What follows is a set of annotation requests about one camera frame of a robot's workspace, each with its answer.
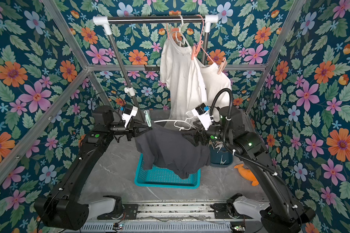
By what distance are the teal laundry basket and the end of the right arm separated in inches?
13.9

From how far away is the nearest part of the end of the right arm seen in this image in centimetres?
50

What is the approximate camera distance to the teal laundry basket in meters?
0.82
